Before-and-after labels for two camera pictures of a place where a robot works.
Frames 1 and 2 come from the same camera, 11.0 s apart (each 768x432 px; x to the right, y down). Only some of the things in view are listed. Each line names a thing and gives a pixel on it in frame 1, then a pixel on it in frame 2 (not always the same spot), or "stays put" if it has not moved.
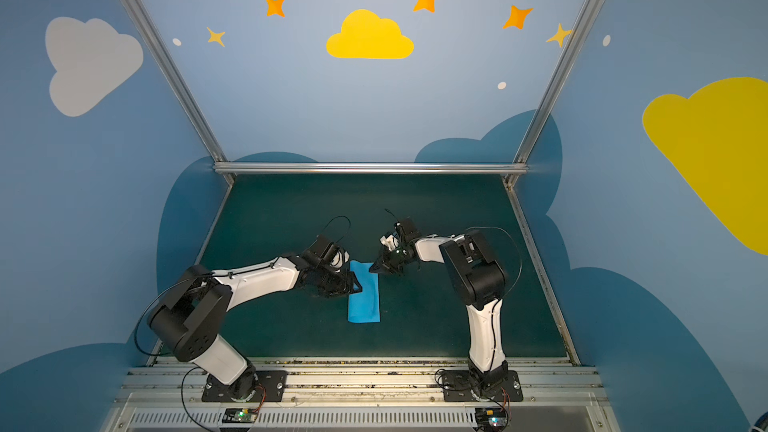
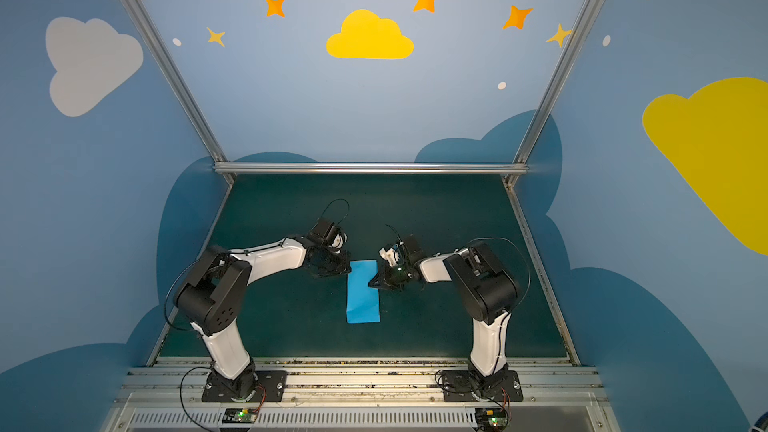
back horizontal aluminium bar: x=373 y=168 stays put
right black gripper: x=391 y=256 -> x=392 y=274
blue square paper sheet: x=364 y=306 stays put
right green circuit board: x=491 y=417 stays put
